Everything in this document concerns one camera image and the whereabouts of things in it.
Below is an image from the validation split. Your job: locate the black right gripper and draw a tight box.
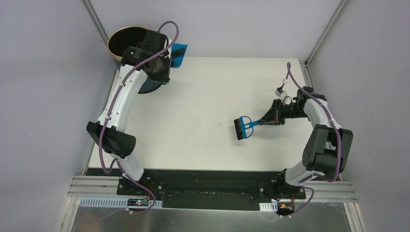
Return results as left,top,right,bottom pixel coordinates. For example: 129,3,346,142
258,99,308,126

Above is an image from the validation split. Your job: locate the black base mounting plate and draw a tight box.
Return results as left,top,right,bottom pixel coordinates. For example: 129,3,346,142
117,169,306,211

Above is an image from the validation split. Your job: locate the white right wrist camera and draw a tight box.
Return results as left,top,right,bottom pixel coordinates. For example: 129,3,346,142
275,79,288,100

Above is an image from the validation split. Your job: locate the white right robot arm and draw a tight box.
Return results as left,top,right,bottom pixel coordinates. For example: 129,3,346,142
258,87,353,198

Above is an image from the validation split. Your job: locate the dark blue gold-rimmed bin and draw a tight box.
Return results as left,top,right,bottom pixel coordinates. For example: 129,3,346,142
107,26,172,94

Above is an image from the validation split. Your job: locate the blue dustpan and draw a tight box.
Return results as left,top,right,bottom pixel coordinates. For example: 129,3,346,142
170,43,189,69

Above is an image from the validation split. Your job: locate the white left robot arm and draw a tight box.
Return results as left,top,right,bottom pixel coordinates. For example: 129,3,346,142
86,30,176,196

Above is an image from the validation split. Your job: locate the blue hand brush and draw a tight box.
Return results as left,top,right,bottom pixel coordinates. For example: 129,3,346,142
233,116,259,141

